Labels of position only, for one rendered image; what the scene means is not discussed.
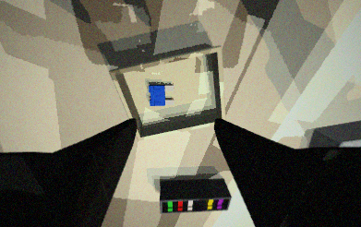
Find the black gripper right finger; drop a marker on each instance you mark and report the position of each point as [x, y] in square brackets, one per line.
[275, 180]

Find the blue fuse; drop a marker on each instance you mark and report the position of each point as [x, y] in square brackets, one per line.
[157, 95]

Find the beige shallow tray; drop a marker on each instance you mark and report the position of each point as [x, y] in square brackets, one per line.
[198, 93]

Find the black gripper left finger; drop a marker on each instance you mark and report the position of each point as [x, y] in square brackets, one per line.
[73, 186]

